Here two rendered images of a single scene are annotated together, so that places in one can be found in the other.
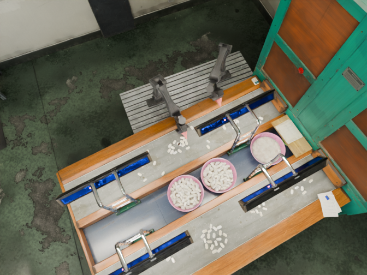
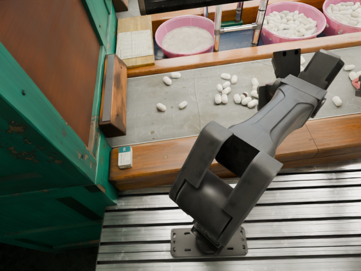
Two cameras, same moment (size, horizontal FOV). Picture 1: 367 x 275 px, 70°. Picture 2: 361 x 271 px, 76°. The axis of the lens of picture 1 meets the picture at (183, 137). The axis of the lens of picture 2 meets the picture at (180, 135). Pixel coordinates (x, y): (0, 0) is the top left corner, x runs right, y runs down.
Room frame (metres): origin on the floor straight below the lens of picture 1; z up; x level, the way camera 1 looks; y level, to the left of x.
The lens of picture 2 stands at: (1.44, -0.36, 1.35)
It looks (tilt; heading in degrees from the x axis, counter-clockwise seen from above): 57 degrees down; 204
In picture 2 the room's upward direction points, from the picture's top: 8 degrees counter-clockwise
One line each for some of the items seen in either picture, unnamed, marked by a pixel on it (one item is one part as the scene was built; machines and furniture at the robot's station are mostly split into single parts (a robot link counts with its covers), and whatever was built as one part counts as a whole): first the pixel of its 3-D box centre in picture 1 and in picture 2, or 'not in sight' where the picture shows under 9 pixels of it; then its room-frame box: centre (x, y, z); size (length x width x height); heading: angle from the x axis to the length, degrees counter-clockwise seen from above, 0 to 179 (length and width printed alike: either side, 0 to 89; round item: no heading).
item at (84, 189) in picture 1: (105, 177); not in sight; (0.40, 0.51, 1.08); 0.62 x 0.08 x 0.07; 114
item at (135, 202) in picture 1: (116, 192); not in sight; (0.32, 0.48, 0.90); 0.20 x 0.19 x 0.45; 114
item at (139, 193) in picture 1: (188, 168); (343, 49); (0.51, -0.03, 0.71); 1.81 x 0.05 x 0.11; 114
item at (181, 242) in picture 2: (220, 75); (208, 239); (1.34, -0.37, 0.71); 0.20 x 0.07 x 0.08; 109
